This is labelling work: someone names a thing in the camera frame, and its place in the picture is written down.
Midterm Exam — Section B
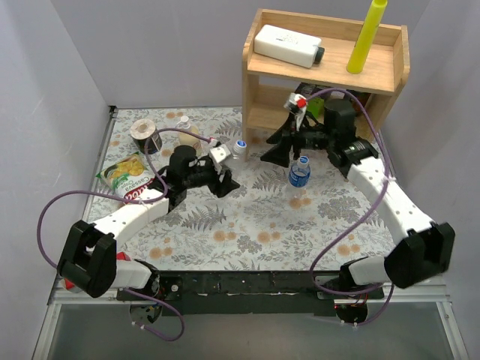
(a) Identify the aluminium frame rail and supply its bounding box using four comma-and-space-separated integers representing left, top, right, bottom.
50, 271, 451, 305

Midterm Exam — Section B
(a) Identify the green black small box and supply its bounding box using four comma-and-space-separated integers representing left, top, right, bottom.
295, 82, 329, 119

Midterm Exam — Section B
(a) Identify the black orange small box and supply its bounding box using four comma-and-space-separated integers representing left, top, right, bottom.
349, 90, 372, 116

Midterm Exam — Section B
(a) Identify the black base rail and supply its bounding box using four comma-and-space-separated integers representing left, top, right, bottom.
115, 268, 383, 318

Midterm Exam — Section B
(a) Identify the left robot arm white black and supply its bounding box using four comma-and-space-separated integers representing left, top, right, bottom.
57, 145, 243, 300

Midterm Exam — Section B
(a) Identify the green Chuba cassava chips bag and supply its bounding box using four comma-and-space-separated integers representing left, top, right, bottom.
97, 151, 155, 200

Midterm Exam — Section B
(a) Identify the blue bottle cap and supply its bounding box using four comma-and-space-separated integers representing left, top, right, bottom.
297, 156, 309, 168
235, 140, 247, 150

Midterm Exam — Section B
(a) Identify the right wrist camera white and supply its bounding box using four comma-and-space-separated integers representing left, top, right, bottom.
283, 93, 308, 131

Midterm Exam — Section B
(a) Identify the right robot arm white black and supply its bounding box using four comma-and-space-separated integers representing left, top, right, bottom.
260, 94, 455, 299

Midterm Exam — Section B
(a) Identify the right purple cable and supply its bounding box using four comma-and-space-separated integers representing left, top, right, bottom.
305, 88, 395, 326

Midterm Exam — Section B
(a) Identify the floral patterned table mat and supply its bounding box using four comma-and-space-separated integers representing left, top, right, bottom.
80, 106, 408, 272

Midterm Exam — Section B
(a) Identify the wooden two-tier shelf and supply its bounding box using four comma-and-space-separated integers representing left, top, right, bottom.
242, 9, 410, 141

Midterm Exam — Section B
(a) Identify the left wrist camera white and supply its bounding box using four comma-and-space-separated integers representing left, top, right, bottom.
208, 144, 232, 167

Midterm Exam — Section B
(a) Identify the clear plastic bottle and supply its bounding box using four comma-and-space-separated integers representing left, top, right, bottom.
230, 139, 248, 162

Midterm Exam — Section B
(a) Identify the beige pump soap bottle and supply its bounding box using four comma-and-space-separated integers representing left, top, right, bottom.
176, 115, 202, 155

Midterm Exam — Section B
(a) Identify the red white small carton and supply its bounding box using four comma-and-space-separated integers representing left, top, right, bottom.
60, 252, 132, 293

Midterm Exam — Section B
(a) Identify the blue label water bottle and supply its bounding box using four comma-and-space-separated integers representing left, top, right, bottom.
288, 156, 311, 198

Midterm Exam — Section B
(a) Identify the white rectangular plastic jug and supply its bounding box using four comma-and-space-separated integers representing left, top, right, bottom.
253, 25, 325, 68

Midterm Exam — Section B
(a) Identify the yellow plastic tube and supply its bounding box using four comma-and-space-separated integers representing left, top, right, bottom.
346, 0, 388, 74

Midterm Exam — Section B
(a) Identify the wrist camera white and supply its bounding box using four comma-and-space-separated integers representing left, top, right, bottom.
208, 144, 232, 167
283, 93, 308, 131

